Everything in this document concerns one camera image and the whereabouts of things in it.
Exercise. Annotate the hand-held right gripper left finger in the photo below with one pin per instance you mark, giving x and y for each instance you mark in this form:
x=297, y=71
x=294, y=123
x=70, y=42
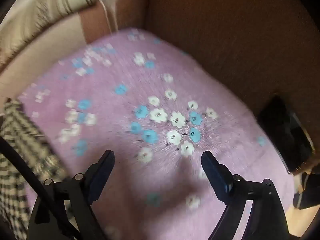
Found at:
x=100, y=177

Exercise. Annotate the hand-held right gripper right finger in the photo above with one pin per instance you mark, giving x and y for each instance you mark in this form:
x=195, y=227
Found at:
x=215, y=176

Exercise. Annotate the black and cream checked coat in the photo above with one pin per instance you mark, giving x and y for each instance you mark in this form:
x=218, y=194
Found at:
x=22, y=150

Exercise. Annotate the black flat device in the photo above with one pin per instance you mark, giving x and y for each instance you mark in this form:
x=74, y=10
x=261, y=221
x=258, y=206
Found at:
x=285, y=132

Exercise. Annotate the purple floral bedsheet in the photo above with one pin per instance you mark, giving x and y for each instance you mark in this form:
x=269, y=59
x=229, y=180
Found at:
x=140, y=100

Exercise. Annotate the pink and brown padded headboard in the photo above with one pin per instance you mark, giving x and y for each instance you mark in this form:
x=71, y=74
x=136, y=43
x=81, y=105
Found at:
x=45, y=45

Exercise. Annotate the brown wooden headboard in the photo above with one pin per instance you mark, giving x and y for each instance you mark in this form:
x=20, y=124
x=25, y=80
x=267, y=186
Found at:
x=225, y=30

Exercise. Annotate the striped floral bolster pillow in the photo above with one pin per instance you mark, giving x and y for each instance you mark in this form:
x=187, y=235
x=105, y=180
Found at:
x=45, y=5

